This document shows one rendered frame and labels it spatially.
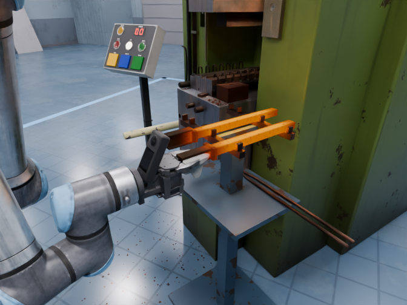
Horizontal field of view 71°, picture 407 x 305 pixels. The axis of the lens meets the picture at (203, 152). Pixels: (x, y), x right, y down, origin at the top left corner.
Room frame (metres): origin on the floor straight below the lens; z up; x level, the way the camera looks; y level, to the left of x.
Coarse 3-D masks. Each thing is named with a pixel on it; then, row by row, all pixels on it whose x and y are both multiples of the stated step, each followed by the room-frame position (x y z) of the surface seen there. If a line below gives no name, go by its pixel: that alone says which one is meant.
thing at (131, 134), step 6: (150, 126) 1.61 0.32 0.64; (156, 126) 1.61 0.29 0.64; (162, 126) 1.63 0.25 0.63; (168, 126) 1.65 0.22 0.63; (174, 126) 1.67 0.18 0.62; (126, 132) 1.52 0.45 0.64; (132, 132) 1.53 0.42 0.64; (138, 132) 1.54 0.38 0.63; (144, 132) 1.56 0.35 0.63; (150, 132) 1.58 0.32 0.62; (126, 138) 1.50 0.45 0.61; (132, 138) 1.53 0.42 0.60
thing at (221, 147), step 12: (288, 120) 0.87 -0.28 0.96; (252, 132) 0.78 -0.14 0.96; (264, 132) 0.78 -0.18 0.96; (276, 132) 0.81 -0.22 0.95; (204, 144) 0.69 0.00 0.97; (216, 144) 0.70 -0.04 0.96; (228, 144) 0.70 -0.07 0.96; (180, 156) 0.62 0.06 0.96; (192, 156) 0.63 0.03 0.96; (216, 156) 0.66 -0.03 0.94
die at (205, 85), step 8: (216, 72) 1.44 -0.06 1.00; (256, 72) 1.48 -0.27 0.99; (192, 80) 1.46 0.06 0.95; (200, 80) 1.39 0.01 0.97; (208, 80) 1.33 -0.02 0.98; (216, 80) 1.32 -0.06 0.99; (224, 80) 1.35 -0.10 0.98; (232, 80) 1.37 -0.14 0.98; (200, 88) 1.39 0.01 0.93; (208, 88) 1.33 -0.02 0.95
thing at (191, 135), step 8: (256, 112) 0.96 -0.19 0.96; (264, 112) 0.96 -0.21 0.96; (272, 112) 0.97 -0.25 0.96; (224, 120) 0.87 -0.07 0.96; (232, 120) 0.87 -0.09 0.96; (240, 120) 0.88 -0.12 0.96; (248, 120) 0.90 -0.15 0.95; (256, 120) 0.92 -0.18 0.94; (184, 128) 0.78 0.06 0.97; (192, 128) 0.79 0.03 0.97; (200, 128) 0.81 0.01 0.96; (208, 128) 0.81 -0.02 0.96; (216, 128) 0.82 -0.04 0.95; (224, 128) 0.84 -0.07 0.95; (232, 128) 0.86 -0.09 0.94; (168, 136) 0.73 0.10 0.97; (176, 136) 0.75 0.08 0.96; (184, 136) 0.76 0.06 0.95; (192, 136) 0.77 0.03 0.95; (200, 136) 0.79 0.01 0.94; (168, 144) 0.73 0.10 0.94; (176, 144) 0.75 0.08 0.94; (184, 144) 0.76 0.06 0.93
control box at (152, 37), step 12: (120, 24) 1.87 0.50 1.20; (132, 24) 1.82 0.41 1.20; (120, 36) 1.82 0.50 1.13; (132, 36) 1.77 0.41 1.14; (144, 36) 1.72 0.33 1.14; (156, 36) 1.70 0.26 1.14; (108, 48) 1.82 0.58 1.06; (120, 48) 1.78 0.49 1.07; (132, 48) 1.73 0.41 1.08; (144, 48) 1.68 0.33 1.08; (156, 48) 1.70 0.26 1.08; (132, 60) 1.69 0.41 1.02; (144, 60) 1.64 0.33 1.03; (156, 60) 1.69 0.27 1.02; (120, 72) 1.75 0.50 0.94; (132, 72) 1.65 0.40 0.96; (144, 72) 1.60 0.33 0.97
